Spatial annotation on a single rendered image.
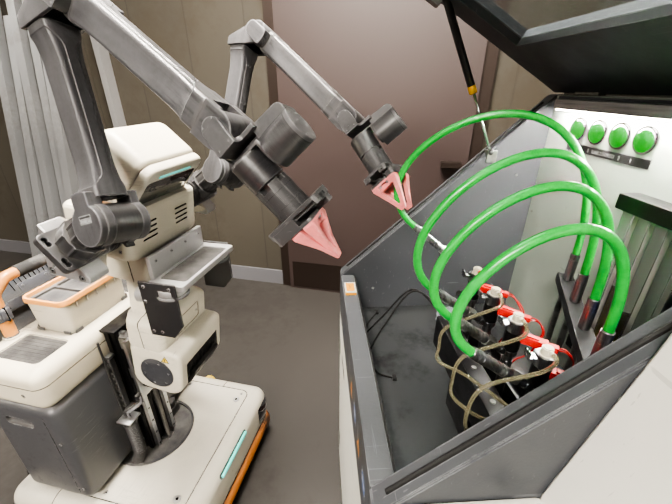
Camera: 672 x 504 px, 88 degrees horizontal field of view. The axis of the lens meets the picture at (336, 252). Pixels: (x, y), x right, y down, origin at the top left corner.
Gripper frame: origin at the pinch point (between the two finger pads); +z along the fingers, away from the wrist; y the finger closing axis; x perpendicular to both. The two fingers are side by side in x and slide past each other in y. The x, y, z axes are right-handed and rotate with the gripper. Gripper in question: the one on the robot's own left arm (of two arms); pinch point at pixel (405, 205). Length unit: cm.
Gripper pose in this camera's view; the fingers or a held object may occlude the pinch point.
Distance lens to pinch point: 79.9
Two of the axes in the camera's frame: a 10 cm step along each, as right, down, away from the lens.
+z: 4.8, 8.4, -2.4
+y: 6.1, -1.3, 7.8
